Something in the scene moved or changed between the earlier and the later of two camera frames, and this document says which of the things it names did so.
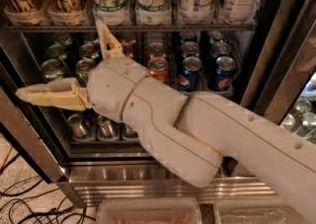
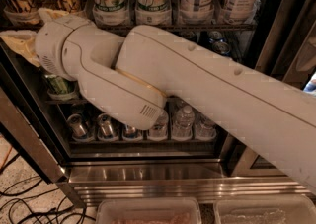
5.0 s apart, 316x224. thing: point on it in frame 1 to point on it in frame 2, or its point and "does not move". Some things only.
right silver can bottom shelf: [128, 132] does not move
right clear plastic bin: [255, 211] does not move
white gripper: [110, 86] to [49, 45]
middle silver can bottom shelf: [107, 129] does not move
